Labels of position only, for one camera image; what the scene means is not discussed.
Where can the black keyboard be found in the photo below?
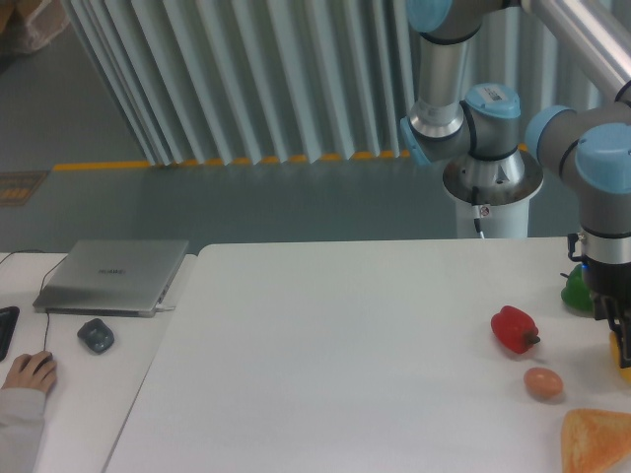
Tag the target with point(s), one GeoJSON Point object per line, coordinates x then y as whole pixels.
{"type": "Point", "coordinates": [8, 320]}

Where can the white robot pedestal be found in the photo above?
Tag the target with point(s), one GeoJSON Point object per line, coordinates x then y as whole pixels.
{"type": "Point", "coordinates": [492, 198]}

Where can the silver closed laptop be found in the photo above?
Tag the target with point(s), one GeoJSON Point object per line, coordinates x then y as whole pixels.
{"type": "Point", "coordinates": [119, 277]}

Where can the white corrugated partition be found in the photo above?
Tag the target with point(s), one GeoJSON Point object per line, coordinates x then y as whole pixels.
{"type": "Point", "coordinates": [230, 80]}

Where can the person's hand on mouse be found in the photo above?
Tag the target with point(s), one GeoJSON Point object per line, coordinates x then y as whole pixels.
{"type": "Point", "coordinates": [22, 373]}

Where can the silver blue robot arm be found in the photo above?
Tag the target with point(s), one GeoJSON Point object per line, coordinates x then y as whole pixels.
{"type": "Point", "coordinates": [589, 151]}

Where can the orange toast slice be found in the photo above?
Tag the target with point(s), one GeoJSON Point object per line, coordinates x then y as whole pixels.
{"type": "Point", "coordinates": [594, 440]}

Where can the cardboard box with plastic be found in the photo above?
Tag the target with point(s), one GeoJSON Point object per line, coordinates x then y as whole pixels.
{"type": "Point", "coordinates": [29, 26]}

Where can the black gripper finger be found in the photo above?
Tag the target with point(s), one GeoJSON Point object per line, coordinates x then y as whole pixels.
{"type": "Point", "coordinates": [618, 319]}

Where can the dark grey small device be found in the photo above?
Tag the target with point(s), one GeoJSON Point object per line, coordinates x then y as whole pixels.
{"type": "Point", "coordinates": [96, 336]}

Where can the grey sleeved forearm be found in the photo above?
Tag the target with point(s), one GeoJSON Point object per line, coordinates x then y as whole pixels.
{"type": "Point", "coordinates": [22, 422]}

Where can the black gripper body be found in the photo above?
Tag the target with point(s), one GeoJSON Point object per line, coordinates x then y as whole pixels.
{"type": "Point", "coordinates": [605, 261]}

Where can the black computer mouse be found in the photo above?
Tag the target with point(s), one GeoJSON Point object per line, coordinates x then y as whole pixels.
{"type": "Point", "coordinates": [44, 362]}

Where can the green pepper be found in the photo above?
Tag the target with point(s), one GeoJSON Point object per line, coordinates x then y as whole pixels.
{"type": "Point", "coordinates": [576, 294]}

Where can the brown egg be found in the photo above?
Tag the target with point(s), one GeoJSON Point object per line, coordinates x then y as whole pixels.
{"type": "Point", "coordinates": [543, 383]}

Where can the red pepper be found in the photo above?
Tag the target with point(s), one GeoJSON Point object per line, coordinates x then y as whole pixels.
{"type": "Point", "coordinates": [515, 329]}

